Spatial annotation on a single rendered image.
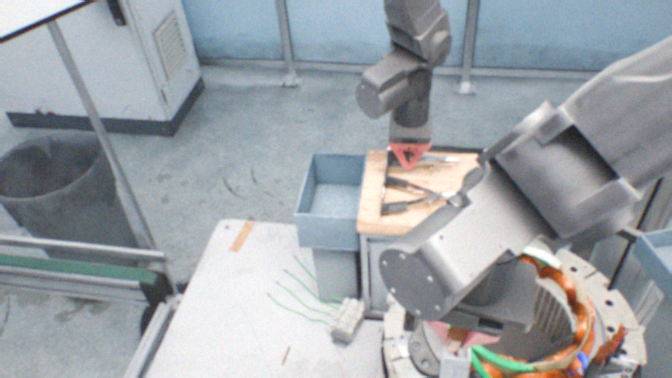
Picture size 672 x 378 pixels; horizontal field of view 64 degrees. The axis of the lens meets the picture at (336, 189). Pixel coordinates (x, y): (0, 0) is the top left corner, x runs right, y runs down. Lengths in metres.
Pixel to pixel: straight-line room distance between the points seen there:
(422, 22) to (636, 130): 0.47
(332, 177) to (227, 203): 1.51
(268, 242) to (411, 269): 0.93
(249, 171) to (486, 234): 2.37
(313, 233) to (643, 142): 0.69
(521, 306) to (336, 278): 0.64
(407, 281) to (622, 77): 0.17
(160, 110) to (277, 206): 0.85
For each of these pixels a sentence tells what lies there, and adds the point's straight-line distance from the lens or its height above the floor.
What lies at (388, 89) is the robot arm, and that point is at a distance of 0.78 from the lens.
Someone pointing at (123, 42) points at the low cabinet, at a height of 0.56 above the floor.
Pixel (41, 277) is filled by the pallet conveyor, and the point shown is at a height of 0.73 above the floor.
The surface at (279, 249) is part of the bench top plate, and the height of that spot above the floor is 0.78.
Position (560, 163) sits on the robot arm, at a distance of 0.34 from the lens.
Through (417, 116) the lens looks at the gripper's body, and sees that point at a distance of 0.87.
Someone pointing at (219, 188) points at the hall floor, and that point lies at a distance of 2.63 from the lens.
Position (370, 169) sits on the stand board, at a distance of 0.98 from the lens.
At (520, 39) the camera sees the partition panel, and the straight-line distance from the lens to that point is 3.03.
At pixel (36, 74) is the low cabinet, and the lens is 3.21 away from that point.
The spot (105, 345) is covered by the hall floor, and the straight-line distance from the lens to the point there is 2.23.
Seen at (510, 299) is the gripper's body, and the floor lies 1.33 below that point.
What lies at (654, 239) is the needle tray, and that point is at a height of 1.05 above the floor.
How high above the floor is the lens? 1.71
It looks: 43 degrees down
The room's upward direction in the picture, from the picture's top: 6 degrees counter-clockwise
